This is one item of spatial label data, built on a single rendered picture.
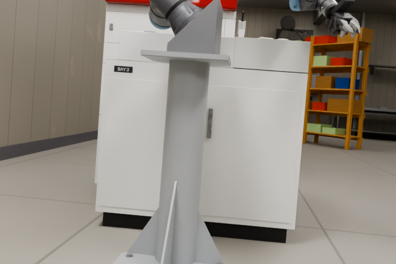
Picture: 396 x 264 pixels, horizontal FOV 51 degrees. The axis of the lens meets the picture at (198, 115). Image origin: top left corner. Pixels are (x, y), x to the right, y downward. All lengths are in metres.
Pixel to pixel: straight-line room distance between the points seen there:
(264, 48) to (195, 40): 0.52
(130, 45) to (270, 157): 0.85
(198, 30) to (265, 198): 0.88
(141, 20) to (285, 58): 1.06
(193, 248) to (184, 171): 0.31
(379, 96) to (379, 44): 1.47
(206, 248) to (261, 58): 0.89
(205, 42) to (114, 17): 1.26
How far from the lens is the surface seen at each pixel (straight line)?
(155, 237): 1.77
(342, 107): 7.97
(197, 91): 1.59
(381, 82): 12.88
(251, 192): 2.03
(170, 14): 1.66
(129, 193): 2.08
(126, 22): 2.73
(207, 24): 1.59
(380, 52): 12.94
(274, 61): 2.01
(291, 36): 11.30
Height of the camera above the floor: 0.65
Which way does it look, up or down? 2 degrees down
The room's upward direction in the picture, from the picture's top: 4 degrees clockwise
